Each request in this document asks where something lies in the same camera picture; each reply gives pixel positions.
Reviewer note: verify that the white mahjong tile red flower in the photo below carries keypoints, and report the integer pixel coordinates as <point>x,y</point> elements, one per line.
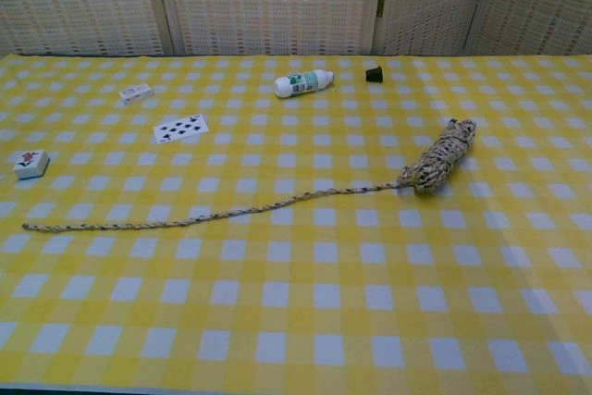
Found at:
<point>30,164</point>

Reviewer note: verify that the small white printed box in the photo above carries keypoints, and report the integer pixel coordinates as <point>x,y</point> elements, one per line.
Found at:
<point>136,94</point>

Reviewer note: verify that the white plastic bottle green label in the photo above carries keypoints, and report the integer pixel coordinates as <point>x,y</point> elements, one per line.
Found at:
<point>300,82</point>

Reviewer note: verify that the yellow white checkered tablecloth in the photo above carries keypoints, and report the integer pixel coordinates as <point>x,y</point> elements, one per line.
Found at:
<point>296,284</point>

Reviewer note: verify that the brass screen hinge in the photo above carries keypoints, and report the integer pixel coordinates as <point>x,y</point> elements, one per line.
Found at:
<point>381,4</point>

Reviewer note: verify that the nine of spades playing card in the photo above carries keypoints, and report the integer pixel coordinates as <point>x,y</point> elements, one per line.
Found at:
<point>181,128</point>

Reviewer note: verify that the small black cap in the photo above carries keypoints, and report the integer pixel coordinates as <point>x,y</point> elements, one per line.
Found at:
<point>373,75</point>

